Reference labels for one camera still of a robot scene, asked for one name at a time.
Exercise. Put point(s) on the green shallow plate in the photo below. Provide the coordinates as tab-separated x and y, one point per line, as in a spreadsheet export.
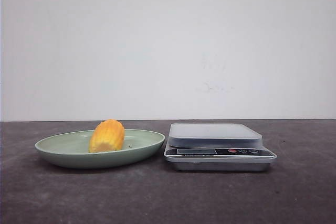
71	150

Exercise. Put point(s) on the silver digital kitchen scale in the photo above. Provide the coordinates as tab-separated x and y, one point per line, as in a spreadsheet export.
217	147

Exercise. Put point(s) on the yellow corn cob piece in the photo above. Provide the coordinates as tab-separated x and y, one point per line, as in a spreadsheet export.
108	136

